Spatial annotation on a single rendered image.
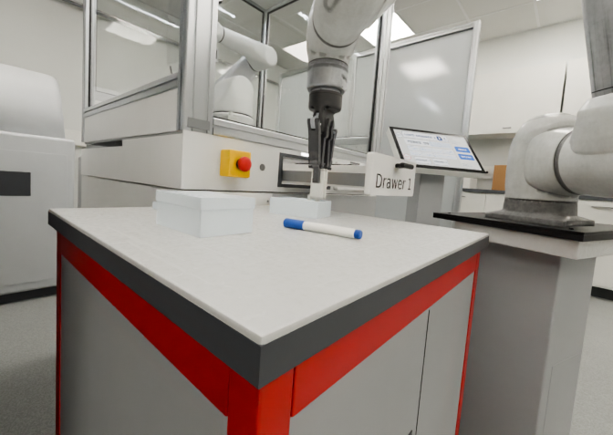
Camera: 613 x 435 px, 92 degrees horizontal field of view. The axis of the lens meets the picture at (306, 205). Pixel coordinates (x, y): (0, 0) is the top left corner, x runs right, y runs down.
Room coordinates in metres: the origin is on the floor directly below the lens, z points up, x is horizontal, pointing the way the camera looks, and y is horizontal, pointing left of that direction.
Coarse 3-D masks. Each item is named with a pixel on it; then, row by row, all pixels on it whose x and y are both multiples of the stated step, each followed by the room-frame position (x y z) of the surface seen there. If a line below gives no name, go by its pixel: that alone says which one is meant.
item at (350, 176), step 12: (288, 168) 0.97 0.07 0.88; (300, 168) 0.93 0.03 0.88; (336, 168) 0.85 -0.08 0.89; (348, 168) 0.82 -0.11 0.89; (360, 168) 0.79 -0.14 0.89; (288, 180) 0.96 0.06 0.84; (300, 180) 0.93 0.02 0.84; (336, 180) 0.84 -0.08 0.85; (348, 180) 0.81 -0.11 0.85; (360, 180) 0.79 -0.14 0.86
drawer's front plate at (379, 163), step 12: (372, 156) 0.75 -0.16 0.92; (384, 156) 0.80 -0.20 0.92; (372, 168) 0.75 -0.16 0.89; (384, 168) 0.80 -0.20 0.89; (396, 168) 0.86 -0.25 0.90; (372, 180) 0.76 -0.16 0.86; (396, 180) 0.87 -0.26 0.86; (408, 180) 0.93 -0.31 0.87; (372, 192) 0.76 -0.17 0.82; (384, 192) 0.81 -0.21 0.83; (396, 192) 0.87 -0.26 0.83; (408, 192) 0.94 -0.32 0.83
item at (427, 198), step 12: (420, 180) 1.71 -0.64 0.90; (432, 180) 1.73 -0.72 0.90; (420, 192) 1.71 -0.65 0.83; (432, 192) 1.73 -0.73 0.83; (408, 204) 1.80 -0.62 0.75; (420, 204) 1.71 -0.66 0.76; (432, 204) 1.73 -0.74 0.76; (408, 216) 1.79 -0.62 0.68; (420, 216) 1.71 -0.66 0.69; (432, 216) 1.73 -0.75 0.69
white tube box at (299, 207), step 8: (272, 200) 0.69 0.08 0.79; (280, 200) 0.69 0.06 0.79; (288, 200) 0.68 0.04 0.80; (296, 200) 0.67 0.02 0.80; (304, 200) 0.73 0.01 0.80; (312, 200) 0.74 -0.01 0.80; (320, 200) 0.73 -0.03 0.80; (272, 208) 0.69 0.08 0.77; (280, 208) 0.68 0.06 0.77; (288, 208) 0.68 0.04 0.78; (296, 208) 0.67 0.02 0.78; (304, 208) 0.66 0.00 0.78; (312, 208) 0.65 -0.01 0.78; (320, 208) 0.66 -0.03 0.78; (328, 208) 0.71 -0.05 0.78; (296, 216) 0.67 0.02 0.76; (304, 216) 0.66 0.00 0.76; (312, 216) 0.65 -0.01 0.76; (320, 216) 0.66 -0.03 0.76; (328, 216) 0.71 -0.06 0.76
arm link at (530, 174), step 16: (528, 128) 0.77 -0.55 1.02; (544, 128) 0.73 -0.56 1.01; (560, 128) 0.72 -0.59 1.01; (512, 144) 0.81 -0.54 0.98; (528, 144) 0.75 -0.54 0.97; (544, 144) 0.71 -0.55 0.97; (512, 160) 0.79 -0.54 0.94; (528, 160) 0.74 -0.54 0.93; (544, 160) 0.70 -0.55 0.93; (512, 176) 0.79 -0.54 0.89; (528, 176) 0.74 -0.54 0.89; (544, 176) 0.71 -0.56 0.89; (512, 192) 0.79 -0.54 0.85; (528, 192) 0.75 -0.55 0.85; (544, 192) 0.72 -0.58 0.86; (560, 192) 0.70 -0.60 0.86
